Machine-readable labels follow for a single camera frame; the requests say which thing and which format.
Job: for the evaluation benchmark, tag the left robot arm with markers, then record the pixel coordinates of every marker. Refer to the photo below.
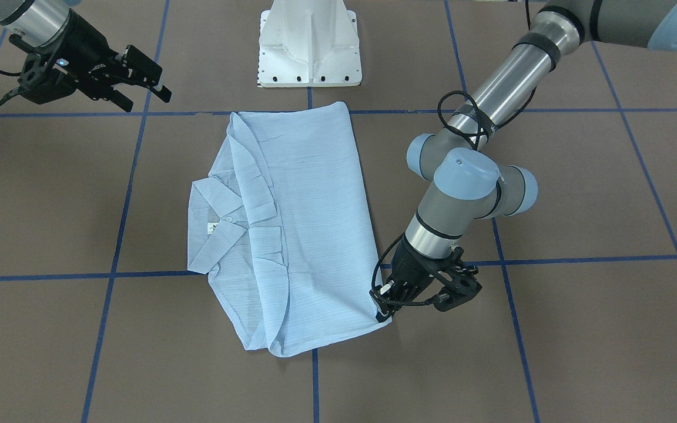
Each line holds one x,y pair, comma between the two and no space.
465,183

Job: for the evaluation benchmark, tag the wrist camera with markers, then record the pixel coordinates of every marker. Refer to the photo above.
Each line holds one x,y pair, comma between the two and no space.
460,284
40,81

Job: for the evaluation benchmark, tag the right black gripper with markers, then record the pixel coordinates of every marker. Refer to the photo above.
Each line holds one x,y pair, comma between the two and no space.
84,51

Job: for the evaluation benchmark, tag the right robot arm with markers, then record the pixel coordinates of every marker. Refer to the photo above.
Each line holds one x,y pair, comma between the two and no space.
38,22

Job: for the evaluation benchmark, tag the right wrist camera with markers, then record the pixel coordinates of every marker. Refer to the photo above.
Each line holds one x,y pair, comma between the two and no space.
40,81

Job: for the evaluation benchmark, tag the light blue button shirt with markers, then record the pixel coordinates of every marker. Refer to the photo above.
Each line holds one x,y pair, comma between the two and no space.
281,228

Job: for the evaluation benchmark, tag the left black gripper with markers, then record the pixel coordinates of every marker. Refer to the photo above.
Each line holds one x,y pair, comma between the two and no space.
410,267

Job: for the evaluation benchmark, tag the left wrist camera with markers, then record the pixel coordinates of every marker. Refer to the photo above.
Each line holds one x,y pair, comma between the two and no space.
460,284

